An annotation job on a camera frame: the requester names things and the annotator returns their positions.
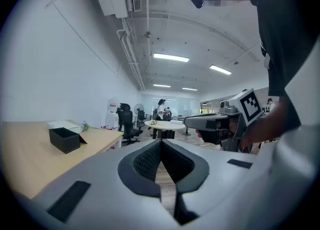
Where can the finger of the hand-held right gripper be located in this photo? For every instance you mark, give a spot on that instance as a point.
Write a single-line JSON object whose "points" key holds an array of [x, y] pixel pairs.
{"points": [[197, 123]]}

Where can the person's right forearm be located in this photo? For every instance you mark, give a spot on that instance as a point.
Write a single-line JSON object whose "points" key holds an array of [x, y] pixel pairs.
{"points": [[265, 129]]}

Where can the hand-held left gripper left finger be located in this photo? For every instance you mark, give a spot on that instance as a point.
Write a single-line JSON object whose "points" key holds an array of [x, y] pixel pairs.
{"points": [[100, 174]]}

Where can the standing fan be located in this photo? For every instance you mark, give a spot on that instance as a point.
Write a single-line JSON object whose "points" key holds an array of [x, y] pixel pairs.
{"points": [[138, 108]]}

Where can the white ceiling pipes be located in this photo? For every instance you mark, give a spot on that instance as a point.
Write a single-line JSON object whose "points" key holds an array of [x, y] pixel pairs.
{"points": [[131, 54]]}

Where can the ceiling light panel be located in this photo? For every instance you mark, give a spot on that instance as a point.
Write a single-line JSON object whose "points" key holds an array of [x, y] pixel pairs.
{"points": [[161, 85], [220, 69], [189, 89], [171, 57]]}

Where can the black box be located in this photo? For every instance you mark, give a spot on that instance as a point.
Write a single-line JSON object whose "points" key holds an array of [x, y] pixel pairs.
{"points": [[63, 139]]}

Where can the artificial flower sprig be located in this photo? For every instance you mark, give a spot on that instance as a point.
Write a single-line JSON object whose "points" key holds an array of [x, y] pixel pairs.
{"points": [[84, 126]]}

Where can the person's black clothing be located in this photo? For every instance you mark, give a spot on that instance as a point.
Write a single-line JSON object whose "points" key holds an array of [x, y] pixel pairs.
{"points": [[282, 37]]}

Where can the white flat box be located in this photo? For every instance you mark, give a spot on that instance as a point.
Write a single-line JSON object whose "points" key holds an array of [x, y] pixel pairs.
{"points": [[62, 124]]}

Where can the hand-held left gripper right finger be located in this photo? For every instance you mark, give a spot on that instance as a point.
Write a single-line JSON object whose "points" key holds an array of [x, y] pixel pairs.
{"points": [[220, 186]]}

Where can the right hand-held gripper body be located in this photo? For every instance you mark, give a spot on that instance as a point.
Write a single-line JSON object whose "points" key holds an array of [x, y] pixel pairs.
{"points": [[250, 106]]}

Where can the clear dispenser water jug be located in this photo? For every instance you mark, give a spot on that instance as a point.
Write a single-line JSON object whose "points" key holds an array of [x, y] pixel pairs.
{"points": [[113, 105]]}

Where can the round table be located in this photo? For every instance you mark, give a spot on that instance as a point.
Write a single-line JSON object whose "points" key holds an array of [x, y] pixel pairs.
{"points": [[166, 125]]}

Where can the white water dispenser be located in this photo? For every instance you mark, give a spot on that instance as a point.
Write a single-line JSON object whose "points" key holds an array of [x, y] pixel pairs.
{"points": [[112, 121]]}

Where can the black office chair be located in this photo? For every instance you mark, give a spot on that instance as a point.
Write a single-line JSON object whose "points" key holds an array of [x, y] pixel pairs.
{"points": [[141, 118], [127, 124]]}

